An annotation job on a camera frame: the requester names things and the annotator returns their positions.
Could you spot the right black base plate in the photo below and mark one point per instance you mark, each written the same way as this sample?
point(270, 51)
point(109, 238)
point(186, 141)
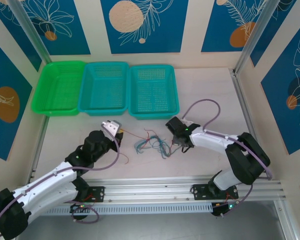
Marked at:
point(200, 192)

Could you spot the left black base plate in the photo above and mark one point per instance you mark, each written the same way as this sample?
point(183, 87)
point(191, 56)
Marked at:
point(97, 193)

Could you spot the black controller board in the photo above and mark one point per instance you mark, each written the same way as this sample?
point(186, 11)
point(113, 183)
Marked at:
point(76, 207)
point(220, 210)

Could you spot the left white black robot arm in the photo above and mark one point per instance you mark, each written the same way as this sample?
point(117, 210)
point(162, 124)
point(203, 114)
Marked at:
point(47, 185)

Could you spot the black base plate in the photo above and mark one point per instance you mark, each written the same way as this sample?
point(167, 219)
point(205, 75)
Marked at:
point(200, 192)
point(97, 193)

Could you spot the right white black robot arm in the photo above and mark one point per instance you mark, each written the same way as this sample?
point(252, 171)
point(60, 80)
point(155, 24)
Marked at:
point(210, 140)

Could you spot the green plastic basket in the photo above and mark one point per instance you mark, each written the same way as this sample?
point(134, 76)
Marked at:
point(57, 87)

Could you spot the teal plastic basket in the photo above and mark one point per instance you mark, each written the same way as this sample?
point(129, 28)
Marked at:
point(152, 90)
point(102, 87)

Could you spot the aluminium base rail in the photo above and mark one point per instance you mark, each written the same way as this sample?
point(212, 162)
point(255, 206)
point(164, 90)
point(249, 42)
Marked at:
point(150, 187)

